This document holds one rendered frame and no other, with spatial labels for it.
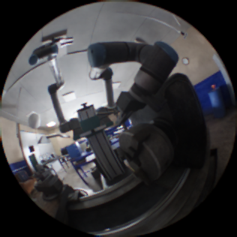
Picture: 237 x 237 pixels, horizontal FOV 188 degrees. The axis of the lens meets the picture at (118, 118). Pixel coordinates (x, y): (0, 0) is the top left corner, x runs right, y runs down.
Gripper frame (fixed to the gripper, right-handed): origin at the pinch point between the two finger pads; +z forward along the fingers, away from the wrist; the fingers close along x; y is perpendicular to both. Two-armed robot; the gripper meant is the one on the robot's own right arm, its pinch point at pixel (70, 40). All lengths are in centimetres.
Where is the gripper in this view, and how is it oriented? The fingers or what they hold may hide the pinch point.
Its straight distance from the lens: 77.0
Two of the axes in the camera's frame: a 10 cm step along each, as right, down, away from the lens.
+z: 8.4, -3.4, 4.2
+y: 0.7, 8.5, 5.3
